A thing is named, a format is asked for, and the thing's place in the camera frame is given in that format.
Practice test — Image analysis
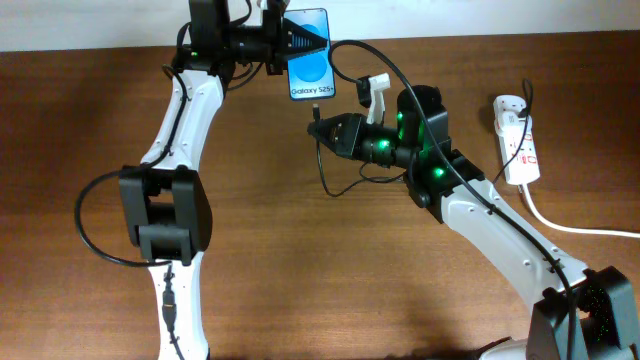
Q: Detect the blue Galaxy smartphone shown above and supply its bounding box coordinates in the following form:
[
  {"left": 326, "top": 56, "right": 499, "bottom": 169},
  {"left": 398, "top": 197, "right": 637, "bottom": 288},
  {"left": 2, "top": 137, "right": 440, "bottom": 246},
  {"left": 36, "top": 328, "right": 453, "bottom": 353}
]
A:
[{"left": 284, "top": 8, "right": 336, "bottom": 101}]

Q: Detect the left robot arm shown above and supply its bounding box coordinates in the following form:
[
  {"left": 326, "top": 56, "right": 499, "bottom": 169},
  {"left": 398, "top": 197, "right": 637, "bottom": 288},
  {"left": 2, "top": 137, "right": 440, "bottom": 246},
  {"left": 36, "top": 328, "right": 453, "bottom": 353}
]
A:
[{"left": 119, "top": 0, "right": 328, "bottom": 359}]

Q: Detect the white power strip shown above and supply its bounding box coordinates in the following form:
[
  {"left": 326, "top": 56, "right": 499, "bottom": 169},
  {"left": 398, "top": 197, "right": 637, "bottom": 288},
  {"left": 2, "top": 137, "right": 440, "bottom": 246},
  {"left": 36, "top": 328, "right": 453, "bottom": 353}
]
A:
[{"left": 493, "top": 95, "right": 541, "bottom": 186}]

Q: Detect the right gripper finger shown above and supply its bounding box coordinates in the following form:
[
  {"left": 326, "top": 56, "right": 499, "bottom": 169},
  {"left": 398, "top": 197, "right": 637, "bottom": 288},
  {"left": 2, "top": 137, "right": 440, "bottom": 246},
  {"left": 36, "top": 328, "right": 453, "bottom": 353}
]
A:
[
  {"left": 307, "top": 113, "right": 350, "bottom": 138},
  {"left": 319, "top": 136, "right": 355, "bottom": 159}
]

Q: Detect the black USB charger cable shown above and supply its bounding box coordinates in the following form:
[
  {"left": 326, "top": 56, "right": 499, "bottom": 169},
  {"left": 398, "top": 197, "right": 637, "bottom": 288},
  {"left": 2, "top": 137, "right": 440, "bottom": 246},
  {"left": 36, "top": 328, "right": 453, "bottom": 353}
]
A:
[{"left": 312, "top": 103, "right": 406, "bottom": 199}]

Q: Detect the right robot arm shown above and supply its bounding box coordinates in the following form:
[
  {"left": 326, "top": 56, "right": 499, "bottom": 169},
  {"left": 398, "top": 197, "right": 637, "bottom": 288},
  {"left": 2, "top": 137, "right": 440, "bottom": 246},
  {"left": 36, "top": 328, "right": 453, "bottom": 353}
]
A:
[{"left": 307, "top": 85, "right": 639, "bottom": 359}]

